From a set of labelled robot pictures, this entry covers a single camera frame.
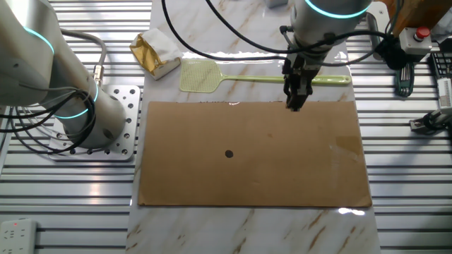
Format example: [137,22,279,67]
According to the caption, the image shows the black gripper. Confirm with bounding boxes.
[282,55,321,112]

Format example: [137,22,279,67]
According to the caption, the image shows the light green plastic flyswatter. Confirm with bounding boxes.
[179,59,352,94]

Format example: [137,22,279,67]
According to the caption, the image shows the clear tape patch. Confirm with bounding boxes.
[333,135,364,158]

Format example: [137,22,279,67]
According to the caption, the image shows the brown cardboard sheet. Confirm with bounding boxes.
[137,101,373,208]

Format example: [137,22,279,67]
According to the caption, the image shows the green hex key set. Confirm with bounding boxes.
[395,61,416,98]

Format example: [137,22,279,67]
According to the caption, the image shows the grey box red stop button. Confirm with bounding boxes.
[398,26,434,56]

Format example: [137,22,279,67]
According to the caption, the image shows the wooden box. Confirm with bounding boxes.
[383,0,452,38]

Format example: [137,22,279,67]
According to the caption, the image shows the marble pattern board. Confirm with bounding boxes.
[125,0,382,254]

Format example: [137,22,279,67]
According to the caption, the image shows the gold and white tissue packet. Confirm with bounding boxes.
[129,28,184,81]

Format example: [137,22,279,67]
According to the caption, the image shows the black keyboard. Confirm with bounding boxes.
[429,52,452,80]

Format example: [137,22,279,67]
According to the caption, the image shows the white plastic bag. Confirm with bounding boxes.
[431,16,452,45]

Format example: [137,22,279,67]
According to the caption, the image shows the white power strip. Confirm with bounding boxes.
[0,218,38,254]

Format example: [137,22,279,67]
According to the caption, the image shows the black cable wrap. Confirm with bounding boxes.
[383,35,408,71]

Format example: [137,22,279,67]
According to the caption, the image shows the grey metal camera bracket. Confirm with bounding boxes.
[409,107,452,135]

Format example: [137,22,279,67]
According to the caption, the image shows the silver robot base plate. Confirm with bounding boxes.
[47,84,142,162]

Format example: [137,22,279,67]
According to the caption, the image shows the grey cable with metal connector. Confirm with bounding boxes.
[59,29,107,87]

